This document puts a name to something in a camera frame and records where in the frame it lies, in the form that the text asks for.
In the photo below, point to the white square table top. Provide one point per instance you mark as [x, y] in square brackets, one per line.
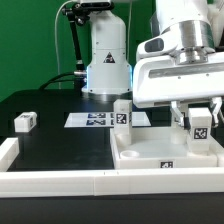
[152, 148]

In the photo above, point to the white U-shaped fence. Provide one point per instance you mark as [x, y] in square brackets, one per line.
[102, 182]

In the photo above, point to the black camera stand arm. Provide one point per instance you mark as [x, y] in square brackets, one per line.
[69, 12]

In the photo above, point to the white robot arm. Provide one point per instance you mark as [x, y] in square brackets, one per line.
[108, 60]

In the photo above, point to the white sheet with tags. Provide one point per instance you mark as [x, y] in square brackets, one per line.
[102, 119]

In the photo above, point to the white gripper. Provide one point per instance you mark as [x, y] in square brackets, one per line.
[179, 66]

